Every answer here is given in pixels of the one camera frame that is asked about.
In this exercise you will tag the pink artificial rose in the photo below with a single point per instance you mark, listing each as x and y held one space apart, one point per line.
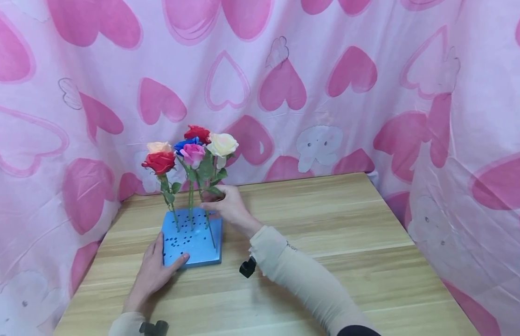
193 154

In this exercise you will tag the person's left hand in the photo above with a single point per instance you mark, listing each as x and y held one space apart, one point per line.
148 275

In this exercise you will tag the red artificial rose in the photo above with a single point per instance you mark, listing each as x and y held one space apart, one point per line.
160 162
198 133

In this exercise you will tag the person's right fingers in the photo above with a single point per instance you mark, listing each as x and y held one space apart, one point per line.
221 189

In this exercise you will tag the blue foam block with holes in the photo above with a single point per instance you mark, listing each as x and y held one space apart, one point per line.
197 247

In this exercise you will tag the person's left forearm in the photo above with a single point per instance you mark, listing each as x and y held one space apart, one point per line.
125 325

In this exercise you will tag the person's right forearm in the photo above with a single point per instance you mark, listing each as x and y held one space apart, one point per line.
301 275

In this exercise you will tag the person's right hand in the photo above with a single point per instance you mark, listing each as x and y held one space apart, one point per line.
232 210

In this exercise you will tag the black wrist band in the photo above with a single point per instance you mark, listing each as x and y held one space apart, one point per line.
248 267
154 328

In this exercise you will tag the cream artificial rose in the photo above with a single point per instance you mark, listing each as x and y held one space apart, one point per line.
222 144

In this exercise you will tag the person's right thumb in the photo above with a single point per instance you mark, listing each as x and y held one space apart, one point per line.
210 203

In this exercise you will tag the person's left index finger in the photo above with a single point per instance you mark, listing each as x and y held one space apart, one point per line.
160 243

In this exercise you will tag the peach artificial rose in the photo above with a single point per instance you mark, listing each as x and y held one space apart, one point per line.
158 146

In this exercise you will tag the person's left thumb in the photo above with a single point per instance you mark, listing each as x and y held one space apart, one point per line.
178 261

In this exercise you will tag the blue artificial rose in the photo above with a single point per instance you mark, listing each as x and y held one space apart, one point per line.
185 143

